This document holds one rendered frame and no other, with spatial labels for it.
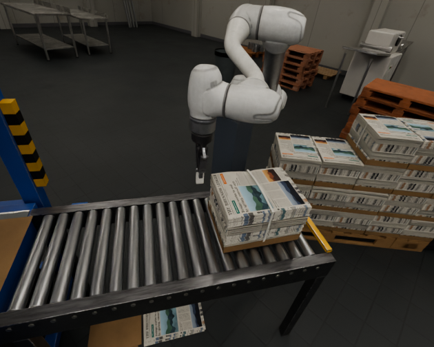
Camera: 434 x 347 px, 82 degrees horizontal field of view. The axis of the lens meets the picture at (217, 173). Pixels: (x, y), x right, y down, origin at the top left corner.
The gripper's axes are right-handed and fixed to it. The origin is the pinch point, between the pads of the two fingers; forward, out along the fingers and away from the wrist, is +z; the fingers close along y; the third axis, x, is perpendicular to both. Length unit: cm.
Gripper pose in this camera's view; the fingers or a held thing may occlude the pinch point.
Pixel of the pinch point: (200, 175)
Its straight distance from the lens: 98.7
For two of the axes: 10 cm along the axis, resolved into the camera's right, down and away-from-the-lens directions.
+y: -2.4, -6.1, 7.6
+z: -0.8, 7.9, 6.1
